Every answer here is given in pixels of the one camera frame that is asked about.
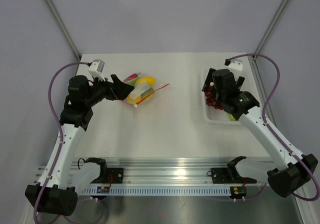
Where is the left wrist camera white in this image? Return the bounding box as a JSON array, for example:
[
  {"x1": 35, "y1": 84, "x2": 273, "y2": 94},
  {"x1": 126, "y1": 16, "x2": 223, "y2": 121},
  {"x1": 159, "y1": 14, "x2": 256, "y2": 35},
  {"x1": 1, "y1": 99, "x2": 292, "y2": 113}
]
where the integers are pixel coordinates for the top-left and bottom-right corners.
[{"x1": 88, "y1": 59, "x2": 106, "y2": 82}]

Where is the yellow orange top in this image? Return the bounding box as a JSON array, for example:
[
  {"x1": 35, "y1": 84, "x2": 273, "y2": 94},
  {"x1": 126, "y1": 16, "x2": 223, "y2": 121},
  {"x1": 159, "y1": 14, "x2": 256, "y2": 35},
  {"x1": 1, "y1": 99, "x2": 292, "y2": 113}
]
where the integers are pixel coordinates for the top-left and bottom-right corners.
[{"x1": 134, "y1": 76, "x2": 157, "y2": 87}]

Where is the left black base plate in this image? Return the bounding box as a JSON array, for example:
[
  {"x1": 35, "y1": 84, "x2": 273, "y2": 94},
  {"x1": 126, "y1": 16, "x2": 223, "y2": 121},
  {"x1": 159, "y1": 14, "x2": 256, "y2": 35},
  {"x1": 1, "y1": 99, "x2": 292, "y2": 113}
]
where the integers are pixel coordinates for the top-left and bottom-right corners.
[{"x1": 91, "y1": 167, "x2": 124, "y2": 185}]

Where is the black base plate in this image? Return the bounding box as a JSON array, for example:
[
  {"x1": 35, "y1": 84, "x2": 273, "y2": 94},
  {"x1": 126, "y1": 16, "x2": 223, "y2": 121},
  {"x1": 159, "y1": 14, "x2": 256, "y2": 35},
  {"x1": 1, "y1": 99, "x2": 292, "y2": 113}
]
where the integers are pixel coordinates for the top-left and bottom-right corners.
[
  {"x1": 91, "y1": 167, "x2": 124, "y2": 185},
  {"x1": 206, "y1": 167, "x2": 258, "y2": 185}
]

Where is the white slotted cable duct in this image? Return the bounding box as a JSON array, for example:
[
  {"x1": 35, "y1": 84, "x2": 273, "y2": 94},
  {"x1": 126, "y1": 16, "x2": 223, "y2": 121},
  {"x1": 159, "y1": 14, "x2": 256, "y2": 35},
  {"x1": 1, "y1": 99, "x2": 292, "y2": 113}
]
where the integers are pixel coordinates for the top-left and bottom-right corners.
[{"x1": 81, "y1": 186, "x2": 231, "y2": 197}]

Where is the green onion stalk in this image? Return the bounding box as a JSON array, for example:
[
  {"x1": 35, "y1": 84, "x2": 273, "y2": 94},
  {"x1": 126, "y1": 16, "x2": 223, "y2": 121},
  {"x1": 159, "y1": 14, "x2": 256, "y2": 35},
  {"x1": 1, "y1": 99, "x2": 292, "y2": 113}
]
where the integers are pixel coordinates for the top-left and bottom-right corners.
[{"x1": 229, "y1": 114, "x2": 238, "y2": 122}]

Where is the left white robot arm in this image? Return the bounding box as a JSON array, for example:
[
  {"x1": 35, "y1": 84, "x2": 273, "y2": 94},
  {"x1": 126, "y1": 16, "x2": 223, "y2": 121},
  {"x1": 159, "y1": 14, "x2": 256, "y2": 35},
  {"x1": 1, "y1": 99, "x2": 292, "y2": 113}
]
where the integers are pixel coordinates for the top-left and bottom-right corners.
[{"x1": 25, "y1": 74, "x2": 134, "y2": 217}]

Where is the clear zip top bag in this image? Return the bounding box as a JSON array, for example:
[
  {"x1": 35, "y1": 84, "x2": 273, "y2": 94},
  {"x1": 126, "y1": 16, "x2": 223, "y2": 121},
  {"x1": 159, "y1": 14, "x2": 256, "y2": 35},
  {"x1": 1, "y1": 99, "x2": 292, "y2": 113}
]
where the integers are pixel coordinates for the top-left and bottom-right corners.
[{"x1": 123, "y1": 72, "x2": 170, "y2": 108}]

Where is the green lime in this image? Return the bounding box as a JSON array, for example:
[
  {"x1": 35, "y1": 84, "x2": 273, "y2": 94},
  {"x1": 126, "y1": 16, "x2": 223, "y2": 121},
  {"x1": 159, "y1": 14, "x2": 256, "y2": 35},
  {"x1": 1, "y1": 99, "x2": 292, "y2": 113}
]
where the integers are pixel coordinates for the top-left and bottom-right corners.
[{"x1": 126, "y1": 78, "x2": 138, "y2": 86}]

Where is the purple grape bunch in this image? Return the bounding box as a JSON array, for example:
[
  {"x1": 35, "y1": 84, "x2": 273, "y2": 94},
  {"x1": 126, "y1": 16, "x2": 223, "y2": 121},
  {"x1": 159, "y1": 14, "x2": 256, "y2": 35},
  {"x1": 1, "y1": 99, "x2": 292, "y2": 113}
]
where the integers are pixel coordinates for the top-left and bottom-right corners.
[{"x1": 204, "y1": 85, "x2": 223, "y2": 110}]

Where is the white plastic basket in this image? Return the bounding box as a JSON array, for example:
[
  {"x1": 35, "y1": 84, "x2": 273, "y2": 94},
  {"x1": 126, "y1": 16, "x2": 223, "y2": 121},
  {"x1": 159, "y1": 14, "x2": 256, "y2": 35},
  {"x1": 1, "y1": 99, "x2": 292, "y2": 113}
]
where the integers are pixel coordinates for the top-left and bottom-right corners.
[{"x1": 202, "y1": 74, "x2": 260, "y2": 124}]

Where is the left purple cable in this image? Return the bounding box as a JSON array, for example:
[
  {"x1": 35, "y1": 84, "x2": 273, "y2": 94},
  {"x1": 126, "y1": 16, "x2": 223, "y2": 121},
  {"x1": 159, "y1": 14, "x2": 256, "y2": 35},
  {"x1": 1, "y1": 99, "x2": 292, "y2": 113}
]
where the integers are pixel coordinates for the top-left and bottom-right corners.
[{"x1": 33, "y1": 61, "x2": 111, "y2": 224}]

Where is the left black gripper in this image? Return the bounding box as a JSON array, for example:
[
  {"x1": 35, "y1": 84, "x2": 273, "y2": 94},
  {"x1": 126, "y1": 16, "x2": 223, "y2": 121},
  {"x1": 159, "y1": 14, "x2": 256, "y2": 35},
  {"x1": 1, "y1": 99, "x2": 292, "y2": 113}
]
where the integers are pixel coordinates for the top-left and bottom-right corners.
[{"x1": 84, "y1": 73, "x2": 134, "y2": 107}]

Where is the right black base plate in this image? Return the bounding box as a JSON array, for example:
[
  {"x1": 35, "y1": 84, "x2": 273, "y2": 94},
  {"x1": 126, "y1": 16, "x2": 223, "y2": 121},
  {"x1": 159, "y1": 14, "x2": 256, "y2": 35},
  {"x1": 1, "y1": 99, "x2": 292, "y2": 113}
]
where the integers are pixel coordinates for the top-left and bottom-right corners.
[{"x1": 206, "y1": 167, "x2": 258, "y2": 185}]

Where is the aluminium mounting rail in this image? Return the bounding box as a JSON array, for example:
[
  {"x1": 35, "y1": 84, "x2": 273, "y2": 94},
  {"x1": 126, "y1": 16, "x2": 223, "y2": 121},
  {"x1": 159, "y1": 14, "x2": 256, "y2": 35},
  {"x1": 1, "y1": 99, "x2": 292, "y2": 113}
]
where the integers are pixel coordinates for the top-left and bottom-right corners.
[{"x1": 34, "y1": 157, "x2": 305, "y2": 186}]

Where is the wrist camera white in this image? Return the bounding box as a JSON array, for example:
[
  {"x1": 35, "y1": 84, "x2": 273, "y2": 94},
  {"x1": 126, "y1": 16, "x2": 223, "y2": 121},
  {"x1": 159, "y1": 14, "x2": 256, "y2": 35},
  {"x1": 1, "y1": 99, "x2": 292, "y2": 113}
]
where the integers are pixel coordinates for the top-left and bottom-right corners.
[
  {"x1": 227, "y1": 59, "x2": 243, "y2": 73},
  {"x1": 88, "y1": 59, "x2": 106, "y2": 82}
]

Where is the yellow orange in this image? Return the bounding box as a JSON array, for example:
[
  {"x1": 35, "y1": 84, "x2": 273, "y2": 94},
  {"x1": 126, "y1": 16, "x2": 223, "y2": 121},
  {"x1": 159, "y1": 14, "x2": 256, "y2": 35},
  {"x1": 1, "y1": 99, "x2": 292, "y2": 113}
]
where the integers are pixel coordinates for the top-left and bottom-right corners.
[
  {"x1": 126, "y1": 88, "x2": 155, "y2": 105},
  {"x1": 134, "y1": 76, "x2": 157, "y2": 87}
]

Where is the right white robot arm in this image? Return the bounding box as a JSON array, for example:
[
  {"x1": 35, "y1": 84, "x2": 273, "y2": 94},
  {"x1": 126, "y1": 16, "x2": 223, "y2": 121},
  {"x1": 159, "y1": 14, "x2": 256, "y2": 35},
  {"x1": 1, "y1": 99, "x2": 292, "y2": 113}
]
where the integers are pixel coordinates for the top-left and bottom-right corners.
[{"x1": 202, "y1": 68, "x2": 318, "y2": 198}]

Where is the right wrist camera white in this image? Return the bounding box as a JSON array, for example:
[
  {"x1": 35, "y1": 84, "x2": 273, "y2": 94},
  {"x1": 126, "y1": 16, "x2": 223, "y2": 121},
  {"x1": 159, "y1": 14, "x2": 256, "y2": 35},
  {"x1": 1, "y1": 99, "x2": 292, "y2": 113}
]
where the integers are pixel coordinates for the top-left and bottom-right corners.
[{"x1": 227, "y1": 59, "x2": 243, "y2": 73}]

